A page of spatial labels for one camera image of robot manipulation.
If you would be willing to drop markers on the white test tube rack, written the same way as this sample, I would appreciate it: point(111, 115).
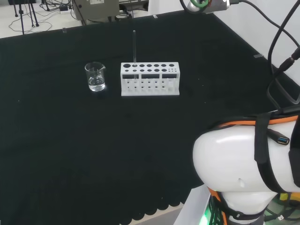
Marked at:
point(150, 74)

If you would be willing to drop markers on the small clear glass beaker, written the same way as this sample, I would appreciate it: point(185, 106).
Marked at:
point(95, 80)

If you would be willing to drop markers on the black bench cloth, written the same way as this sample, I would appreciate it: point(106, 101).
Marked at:
point(93, 145)

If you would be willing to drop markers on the gray equipment box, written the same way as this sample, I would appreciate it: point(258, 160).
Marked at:
point(96, 10)

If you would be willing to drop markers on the black tripod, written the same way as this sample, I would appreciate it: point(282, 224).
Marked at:
point(23, 16)

